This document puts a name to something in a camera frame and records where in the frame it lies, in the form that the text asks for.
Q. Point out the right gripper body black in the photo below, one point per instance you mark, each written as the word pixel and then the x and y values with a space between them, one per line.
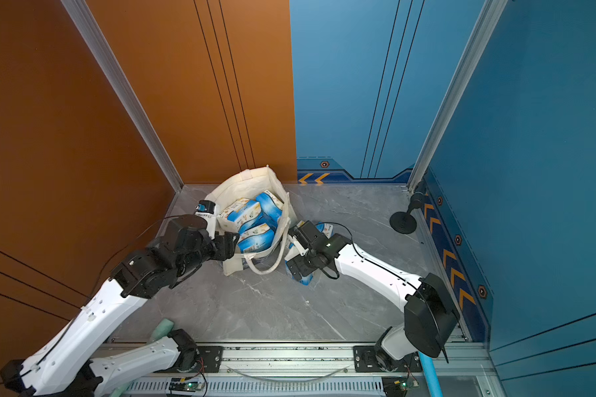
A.
pixel 305 264

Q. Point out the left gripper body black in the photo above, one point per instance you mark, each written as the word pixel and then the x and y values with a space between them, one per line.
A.
pixel 223 246

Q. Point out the blue tissue pack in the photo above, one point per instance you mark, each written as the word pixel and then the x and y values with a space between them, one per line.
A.
pixel 241 211
pixel 304 280
pixel 326 228
pixel 271 207

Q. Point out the blue tissue pack frontmost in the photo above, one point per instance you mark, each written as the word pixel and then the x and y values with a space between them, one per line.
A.
pixel 256 239

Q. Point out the cream canvas bag blue print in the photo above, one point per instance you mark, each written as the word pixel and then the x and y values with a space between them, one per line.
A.
pixel 249 184

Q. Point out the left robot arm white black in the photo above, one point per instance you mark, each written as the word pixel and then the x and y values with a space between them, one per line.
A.
pixel 65 366

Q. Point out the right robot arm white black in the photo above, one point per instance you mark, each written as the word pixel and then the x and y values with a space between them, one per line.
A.
pixel 429 314

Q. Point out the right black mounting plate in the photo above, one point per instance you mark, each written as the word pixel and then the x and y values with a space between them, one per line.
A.
pixel 367 360

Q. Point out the black mounting plate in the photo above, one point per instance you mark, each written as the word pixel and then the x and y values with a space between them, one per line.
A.
pixel 206 359
pixel 367 360

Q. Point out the black round stand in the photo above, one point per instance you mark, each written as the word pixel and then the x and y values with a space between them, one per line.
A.
pixel 404 222

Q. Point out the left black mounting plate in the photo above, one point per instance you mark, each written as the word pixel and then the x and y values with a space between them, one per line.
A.
pixel 206 359

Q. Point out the white vented grille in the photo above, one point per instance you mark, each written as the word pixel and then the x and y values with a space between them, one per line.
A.
pixel 240 386

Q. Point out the left circuit board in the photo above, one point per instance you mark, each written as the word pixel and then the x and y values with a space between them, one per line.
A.
pixel 185 386

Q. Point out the circuit board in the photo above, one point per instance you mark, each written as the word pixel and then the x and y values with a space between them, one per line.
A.
pixel 185 386
pixel 398 387

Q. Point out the right circuit board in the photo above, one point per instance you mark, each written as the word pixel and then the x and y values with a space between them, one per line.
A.
pixel 398 387

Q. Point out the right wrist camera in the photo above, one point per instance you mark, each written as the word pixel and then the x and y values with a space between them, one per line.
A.
pixel 305 235

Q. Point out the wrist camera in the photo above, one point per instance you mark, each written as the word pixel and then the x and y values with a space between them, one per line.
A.
pixel 207 210
pixel 305 235

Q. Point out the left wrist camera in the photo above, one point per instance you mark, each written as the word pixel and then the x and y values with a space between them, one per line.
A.
pixel 207 210

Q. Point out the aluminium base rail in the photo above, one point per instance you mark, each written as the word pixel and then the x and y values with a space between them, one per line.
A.
pixel 314 359

